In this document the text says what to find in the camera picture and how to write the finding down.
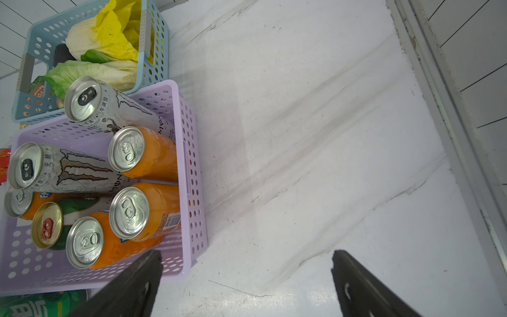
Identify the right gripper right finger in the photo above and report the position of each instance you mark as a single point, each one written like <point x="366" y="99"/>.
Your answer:
<point x="360" y="293"/>

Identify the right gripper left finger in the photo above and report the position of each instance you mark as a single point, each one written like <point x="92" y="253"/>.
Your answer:
<point x="132" y="293"/>

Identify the orange can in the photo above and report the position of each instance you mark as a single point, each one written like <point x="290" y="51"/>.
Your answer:
<point x="145" y="211"/>
<point x="92" y="244"/>
<point x="139" y="152"/>
<point x="25" y="203"/>

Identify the green soda can front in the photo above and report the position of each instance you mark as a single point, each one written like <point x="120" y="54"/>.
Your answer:
<point x="43" y="304"/>

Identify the purple plastic basket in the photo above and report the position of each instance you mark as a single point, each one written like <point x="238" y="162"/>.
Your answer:
<point x="25" y="269"/>

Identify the white monster can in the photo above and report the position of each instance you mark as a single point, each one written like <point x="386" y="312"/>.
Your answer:
<point x="97" y="105"/>
<point x="47" y="168"/>

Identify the white Monster can back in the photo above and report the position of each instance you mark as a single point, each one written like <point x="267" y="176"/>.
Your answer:
<point x="97" y="105"/>

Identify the blue plastic basket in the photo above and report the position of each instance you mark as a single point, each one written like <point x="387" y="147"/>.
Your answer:
<point x="44" y="36"/>

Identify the green can gold lid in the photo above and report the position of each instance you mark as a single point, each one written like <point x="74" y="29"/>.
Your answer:
<point x="53" y="220"/>

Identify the red snack packet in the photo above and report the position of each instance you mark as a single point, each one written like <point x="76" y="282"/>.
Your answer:
<point x="4" y="164"/>

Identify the green lettuce head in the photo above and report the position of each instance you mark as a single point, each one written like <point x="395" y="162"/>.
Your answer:
<point x="120" y="74"/>

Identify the green snack packet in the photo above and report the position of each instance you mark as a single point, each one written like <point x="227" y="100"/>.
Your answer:
<point x="37" y="87"/>

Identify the purple eggplant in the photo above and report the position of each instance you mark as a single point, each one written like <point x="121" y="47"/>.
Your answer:
<point x="62" y="55"/>

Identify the yellow napa cabbage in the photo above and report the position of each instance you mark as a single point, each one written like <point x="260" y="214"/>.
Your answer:
<point x="114" y="32"/>

